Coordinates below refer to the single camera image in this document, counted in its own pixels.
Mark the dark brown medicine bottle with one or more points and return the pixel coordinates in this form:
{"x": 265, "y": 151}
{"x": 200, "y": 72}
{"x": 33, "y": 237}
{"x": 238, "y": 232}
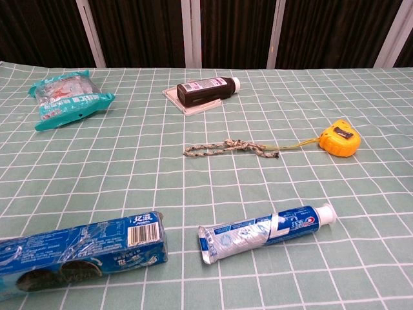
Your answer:
{"x": 206, "y": 90}

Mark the blue cookie box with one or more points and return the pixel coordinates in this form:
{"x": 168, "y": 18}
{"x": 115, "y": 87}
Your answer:
{"x": 80, "y": 248}

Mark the teal snack bag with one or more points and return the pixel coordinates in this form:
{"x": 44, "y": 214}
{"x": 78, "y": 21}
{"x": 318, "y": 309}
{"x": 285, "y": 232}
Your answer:
{"x": 64, "y": 100}

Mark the blue white toothpaste tube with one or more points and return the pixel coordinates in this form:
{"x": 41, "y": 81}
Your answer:
{"x": 258, "y": 232}

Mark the green checkered tablecloth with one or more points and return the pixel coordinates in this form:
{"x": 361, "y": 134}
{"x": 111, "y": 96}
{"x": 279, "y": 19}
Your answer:
{"x": 206, "y": 181}

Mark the white frame post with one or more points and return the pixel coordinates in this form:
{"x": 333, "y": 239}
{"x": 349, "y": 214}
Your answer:
{"x": 277, "y": 32}
{"x": 92, "y": 32}
{"x": 191, "y": 32}
{"x": 395, "y": 32}

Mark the yellow tape measure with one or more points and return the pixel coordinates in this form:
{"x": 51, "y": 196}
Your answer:
{"x": 338, "y": 142}

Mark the grey plastic tray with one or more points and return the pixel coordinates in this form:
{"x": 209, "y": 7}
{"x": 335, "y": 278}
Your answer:
{"x": 197, "y": 108}

